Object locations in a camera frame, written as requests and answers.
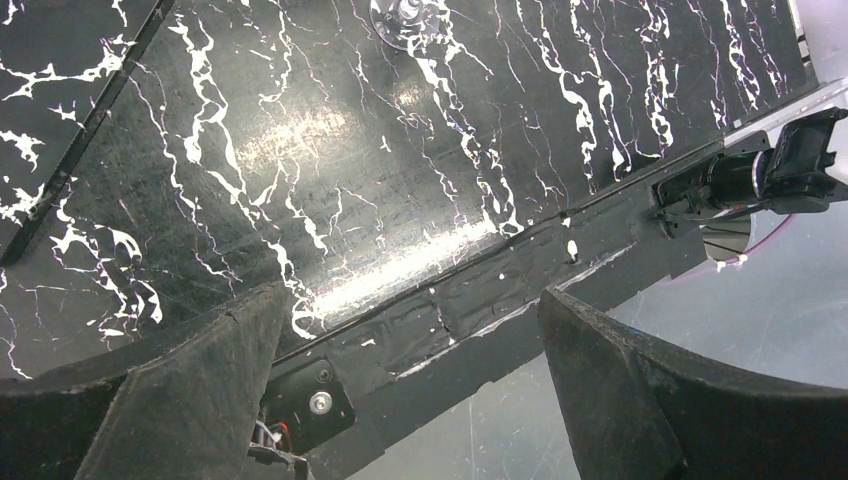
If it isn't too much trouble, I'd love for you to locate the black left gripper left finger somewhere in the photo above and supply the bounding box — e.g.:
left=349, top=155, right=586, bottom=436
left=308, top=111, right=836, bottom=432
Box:
left=1, top=282, right=289, bottom=479

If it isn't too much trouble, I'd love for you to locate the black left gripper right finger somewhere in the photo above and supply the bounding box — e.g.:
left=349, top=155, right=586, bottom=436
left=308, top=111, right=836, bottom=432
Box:
left=539, top=288, right=847, bottom=479

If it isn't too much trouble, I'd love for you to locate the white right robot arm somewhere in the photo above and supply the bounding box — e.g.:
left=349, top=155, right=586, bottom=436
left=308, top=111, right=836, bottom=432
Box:
left=644, top=1, right=847, bottom=238

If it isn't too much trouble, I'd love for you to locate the clear glass near right base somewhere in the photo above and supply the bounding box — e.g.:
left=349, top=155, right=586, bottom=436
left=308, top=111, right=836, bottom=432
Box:
left=369, top=0, right=440, bottom=52

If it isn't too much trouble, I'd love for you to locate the black front mounting rail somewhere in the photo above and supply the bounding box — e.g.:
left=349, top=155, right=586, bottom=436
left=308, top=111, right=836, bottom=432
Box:
left=260, top=183, right=706, bottom=479

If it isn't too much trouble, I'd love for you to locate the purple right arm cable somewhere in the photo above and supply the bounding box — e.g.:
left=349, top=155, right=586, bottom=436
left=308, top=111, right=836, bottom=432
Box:
left=712, top=213, right=796, bottom=272

